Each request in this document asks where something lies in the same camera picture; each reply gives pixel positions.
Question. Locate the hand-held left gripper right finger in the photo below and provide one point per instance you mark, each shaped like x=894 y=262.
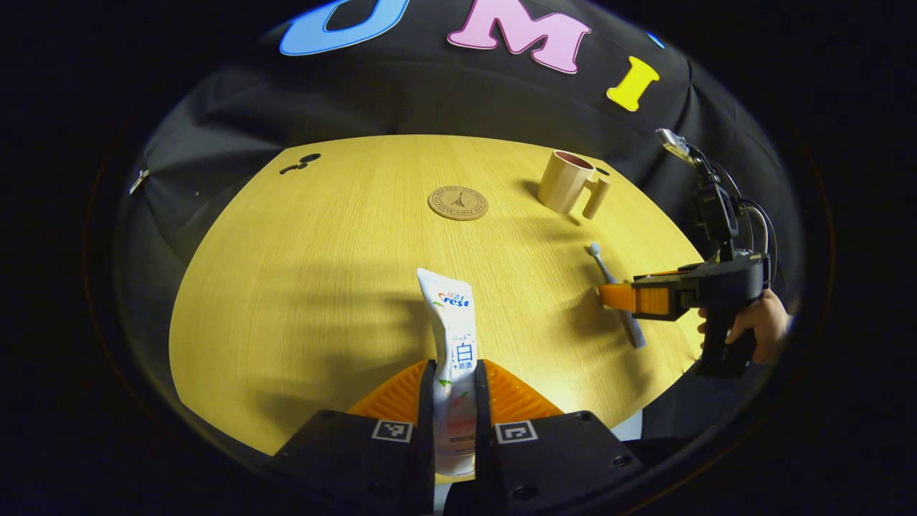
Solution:
x=559 y=459

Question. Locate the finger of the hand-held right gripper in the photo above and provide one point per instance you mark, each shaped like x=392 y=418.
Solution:
x=648 y=301
x=673 y=272

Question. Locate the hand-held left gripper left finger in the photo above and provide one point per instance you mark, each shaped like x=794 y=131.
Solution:
x=358 y=459

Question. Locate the white toothbrush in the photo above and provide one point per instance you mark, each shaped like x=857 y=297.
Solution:
x=616 y=290

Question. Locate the beige cup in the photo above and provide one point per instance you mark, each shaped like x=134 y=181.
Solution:
x=562 y=183

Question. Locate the white toothpaste tube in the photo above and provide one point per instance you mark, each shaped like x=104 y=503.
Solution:
x=451 y=322

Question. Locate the round wooden coaster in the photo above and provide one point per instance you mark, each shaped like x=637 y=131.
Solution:
x=458 y=203

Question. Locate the wooden desktop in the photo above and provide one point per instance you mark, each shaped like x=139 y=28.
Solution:
x=322 y=287

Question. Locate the dark clothing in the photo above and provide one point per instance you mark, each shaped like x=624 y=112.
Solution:
x=680 y=416

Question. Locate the black backdrop cloth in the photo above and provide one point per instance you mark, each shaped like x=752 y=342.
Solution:
x=430 y=93

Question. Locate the small silver clip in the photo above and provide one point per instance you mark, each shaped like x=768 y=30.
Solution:
x=138 y=180

